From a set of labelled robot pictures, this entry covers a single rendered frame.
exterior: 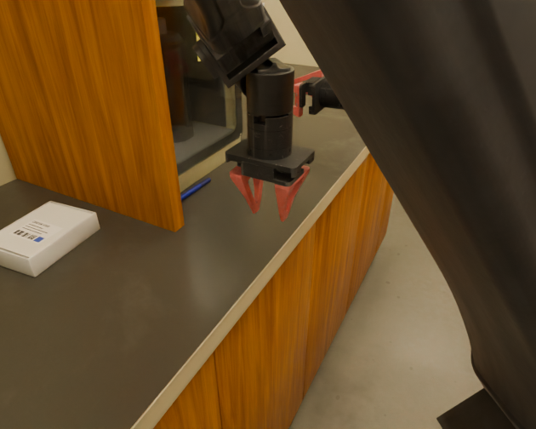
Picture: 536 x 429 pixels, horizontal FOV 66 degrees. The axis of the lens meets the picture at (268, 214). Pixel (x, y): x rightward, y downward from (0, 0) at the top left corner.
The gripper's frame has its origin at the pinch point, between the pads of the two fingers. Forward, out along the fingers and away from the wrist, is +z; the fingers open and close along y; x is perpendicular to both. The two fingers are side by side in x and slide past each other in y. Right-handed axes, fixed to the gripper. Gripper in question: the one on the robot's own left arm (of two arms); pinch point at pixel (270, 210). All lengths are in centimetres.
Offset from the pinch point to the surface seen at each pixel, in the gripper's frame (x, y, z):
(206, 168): -29.6, 33.5, 13.8
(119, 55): -6.2, 30.8, -17.0
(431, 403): -65, -34, 110
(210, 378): 9.6, 6.4, 30.3
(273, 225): -17.3, 8.4, 15.6
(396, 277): -128, -5, 110
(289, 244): -14.8, 3.5, 17.0
